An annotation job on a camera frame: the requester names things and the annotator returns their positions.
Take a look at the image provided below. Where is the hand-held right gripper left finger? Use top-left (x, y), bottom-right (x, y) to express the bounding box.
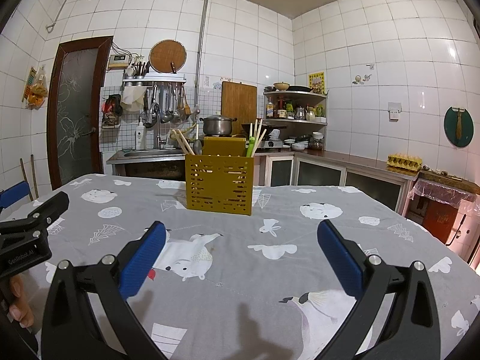
top-left (41, 220), bottom-right (167, 360)

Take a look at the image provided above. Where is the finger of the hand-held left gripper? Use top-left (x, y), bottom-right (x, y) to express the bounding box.
top-left (0, 191), bottom-right (70, 237)
top-left (0, 181), bottom-right (31, 209)

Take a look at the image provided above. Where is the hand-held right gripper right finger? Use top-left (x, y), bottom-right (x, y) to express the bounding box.
top-left (317, 219), bottom-right (441, 360)

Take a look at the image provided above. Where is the yellow perforated utensil holder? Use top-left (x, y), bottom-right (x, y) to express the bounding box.
top-left (185, 136), bottom-right (255, 216)

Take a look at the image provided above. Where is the row of hanging kitchen utensils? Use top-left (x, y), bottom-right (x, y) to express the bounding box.
top-left (142, 82), bottom-right (192, 128)

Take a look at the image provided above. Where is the person's left hand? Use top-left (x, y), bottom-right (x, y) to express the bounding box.
top-left (7, 273), bottom-right (35, 328)

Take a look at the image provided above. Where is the kitchen counter with cabinets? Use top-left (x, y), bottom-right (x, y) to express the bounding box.
top-left (255, 149), bottom-right (420, 212)

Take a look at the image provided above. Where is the grey animal print tablecloth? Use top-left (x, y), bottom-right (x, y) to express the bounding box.
top-left (0, 173), bottom-right (480, 360)

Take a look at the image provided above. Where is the brown glass panel door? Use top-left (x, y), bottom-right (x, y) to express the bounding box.
top-left (47, 35), bottom-right (114, 191)

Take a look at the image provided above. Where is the hanging bag of oranges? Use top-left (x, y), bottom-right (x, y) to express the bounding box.
top-left (23, 65), bottom-right (49, 110)

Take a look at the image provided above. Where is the steel sink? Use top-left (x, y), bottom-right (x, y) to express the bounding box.
top-left (107, 148), bottom-right (187, 164)

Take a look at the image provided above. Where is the plastic covered red cabinet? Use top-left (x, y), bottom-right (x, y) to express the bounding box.
top-left (407, 180), bottom-right (477, 246)

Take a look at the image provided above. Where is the white soap bottle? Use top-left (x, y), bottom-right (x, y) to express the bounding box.
top-left (135, 117), bottom-right (146, 150)

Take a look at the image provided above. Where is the yellow egg carton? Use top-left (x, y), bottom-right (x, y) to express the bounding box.
top-left (387, 154), bottom-right (422, 172)

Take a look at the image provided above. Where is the stack of white bowls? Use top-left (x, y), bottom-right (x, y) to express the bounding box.
top-left (284, 134), bottom-right (312, 152)

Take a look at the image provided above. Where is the steel faucet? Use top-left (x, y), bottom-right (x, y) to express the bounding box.
top-left (154, 120), bottom-right (167, 150)

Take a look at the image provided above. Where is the thick wooden chopping block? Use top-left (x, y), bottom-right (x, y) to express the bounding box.
top-left (418, 169), bottom-right (480, 196)

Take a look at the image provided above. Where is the white hanging cloth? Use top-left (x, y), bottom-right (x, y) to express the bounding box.
top-left (120, 86), bottom-right (145, 112)

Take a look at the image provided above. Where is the steel corner shelf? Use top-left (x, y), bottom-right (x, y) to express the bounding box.
top-left (262, 90), bottom-right (329, 126)

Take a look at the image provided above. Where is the steel pot with lid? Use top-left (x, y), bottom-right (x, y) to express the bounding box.
top-left (199, 114), bottom-right (238, 137)

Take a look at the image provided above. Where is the row of condiment bottles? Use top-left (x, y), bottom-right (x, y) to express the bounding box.
top-left (265, 95), bottom-right (327, 121)

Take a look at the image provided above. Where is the black wok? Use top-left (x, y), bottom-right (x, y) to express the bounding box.
top-left (241, 122), bottom-right (268, 138)

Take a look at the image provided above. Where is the steel cutlery cup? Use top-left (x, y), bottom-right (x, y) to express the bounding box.
top-left (125, 60), bottom-right (150, 79)

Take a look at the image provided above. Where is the green round hanging board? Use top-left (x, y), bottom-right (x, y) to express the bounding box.
top-left (444, 106), bottom-right (474, 147)

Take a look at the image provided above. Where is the rectangular wooden cutting board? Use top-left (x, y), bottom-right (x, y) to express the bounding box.
top-left (220, 81), bottom-right (258, 125)

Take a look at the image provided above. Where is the round bamboo board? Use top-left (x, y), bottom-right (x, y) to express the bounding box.
top-left (149, 39), bottom-right (187, 74)

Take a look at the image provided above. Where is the wire wall basket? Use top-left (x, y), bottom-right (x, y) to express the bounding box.
top-left (101, 94), bottom-right (123, 129)

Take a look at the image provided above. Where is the beige wall control box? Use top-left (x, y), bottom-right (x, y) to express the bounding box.
top-left (107, 54), bottom-right (129, 71)

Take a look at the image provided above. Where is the steel wall rack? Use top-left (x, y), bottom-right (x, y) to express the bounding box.
top-left (122, 75), bottom-right (187, 88)

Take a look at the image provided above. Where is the yellow wall poster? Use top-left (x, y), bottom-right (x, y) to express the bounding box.
top-left (308, 71), bottom-right (325, 94)

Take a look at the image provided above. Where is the wooden handled hanging peeler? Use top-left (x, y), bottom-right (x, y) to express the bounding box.
top-left (452, 107), bottom-right (467, 140)

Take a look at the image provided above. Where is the metal wall pipe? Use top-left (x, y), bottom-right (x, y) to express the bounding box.
top-left (46, 0), bottom-right (210, 121)

